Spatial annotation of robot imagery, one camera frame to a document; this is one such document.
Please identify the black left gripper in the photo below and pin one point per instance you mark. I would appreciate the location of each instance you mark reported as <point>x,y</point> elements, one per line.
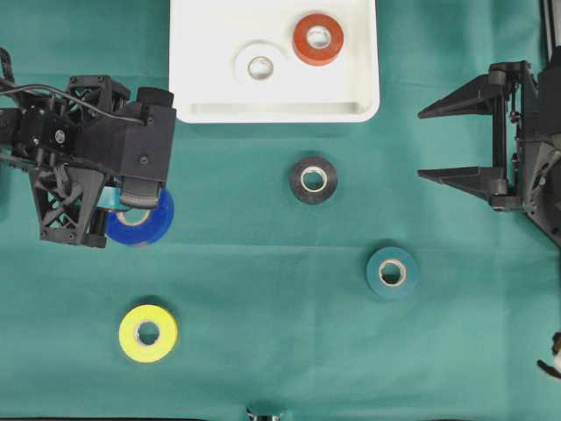
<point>70,196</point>

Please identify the black and white cable clip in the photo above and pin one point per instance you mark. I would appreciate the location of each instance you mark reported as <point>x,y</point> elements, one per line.
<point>553,369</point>

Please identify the white plastic case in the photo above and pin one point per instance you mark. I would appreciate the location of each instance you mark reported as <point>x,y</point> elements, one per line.
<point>206,36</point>

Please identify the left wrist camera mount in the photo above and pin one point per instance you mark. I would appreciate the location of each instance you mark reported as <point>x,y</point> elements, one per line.
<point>137,154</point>

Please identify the white tape roll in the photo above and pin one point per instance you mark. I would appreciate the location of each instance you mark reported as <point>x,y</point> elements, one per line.
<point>259,62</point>

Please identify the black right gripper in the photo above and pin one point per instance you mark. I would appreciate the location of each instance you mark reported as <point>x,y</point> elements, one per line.
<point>510,91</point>

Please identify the orange tape roll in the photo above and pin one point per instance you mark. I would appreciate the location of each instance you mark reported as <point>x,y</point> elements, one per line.
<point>318,39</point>

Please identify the blue tape roll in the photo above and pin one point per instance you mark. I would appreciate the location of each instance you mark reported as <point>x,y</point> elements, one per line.
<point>149,230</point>

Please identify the teal green tape roll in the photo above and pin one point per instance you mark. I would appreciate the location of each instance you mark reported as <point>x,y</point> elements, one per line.
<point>392,273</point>

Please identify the black tape roll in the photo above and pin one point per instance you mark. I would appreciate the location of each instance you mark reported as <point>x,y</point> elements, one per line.
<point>313,180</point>

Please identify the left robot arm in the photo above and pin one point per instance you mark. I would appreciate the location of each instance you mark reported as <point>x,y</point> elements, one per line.
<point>6,118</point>

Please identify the yellow tape roll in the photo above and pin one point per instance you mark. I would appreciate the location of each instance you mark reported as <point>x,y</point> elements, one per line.
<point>148,333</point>

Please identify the green table cloth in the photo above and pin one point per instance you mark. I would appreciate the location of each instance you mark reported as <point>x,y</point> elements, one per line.
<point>270,293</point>

